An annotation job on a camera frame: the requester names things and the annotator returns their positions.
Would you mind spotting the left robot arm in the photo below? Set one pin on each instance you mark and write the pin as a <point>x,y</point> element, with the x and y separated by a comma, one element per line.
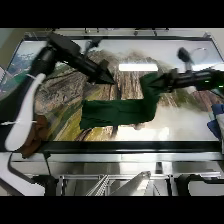
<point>23,110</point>

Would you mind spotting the blue garment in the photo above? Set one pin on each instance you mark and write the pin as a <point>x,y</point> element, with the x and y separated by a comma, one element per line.
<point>215,126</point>

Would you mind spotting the dark green polo shirt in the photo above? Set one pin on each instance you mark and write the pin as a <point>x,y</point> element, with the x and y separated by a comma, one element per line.
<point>120,111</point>

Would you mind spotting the white garment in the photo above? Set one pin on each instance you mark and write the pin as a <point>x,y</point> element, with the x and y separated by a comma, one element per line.
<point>220,128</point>

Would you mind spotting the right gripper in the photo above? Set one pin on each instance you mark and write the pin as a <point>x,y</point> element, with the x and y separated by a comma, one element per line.
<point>165,82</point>

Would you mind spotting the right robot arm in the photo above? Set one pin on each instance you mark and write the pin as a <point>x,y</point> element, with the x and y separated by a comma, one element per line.
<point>200,79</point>

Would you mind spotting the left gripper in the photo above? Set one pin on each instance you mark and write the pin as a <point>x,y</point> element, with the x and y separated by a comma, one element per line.
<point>98,72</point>

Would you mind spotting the silver frame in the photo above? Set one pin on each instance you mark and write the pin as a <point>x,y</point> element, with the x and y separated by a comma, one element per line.
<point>133,158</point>

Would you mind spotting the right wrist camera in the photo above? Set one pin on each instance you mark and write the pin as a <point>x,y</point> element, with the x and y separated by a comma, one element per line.
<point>184,56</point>

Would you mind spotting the brown garment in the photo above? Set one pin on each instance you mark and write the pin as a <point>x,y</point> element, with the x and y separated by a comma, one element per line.
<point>35,140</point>

